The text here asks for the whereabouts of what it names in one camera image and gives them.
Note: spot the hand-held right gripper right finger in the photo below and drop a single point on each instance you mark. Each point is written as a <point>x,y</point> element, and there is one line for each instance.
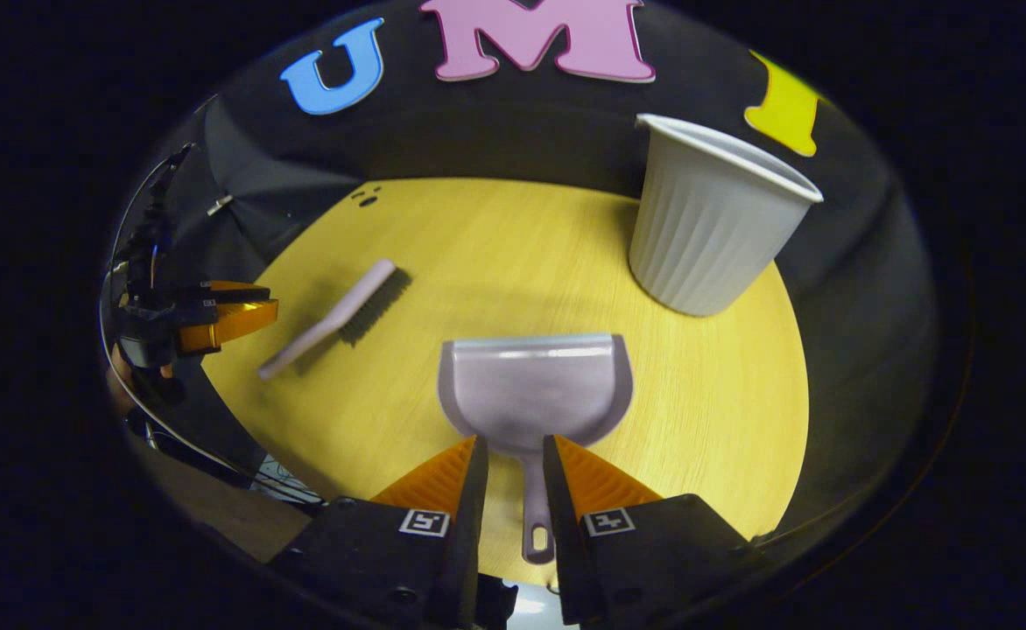
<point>561,525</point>

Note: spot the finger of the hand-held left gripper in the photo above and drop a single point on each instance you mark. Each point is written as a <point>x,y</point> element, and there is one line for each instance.
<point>228,325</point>
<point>237,293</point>

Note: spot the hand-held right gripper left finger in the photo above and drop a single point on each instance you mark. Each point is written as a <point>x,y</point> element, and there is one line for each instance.
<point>469,525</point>

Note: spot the pink dustpan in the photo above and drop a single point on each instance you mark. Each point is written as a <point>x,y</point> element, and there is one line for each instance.
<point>535,389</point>

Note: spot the white ribbed garbage bin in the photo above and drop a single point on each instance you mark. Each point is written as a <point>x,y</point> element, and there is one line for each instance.
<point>714,227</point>

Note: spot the yellow wooden desktop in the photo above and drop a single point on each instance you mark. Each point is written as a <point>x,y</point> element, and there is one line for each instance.
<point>706,411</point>

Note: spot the silver cloth clip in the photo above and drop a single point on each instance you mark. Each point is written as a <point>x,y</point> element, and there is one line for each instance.
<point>221,205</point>

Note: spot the black backdrop cloth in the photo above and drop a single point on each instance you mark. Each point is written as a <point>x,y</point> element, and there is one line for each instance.
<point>513,131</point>

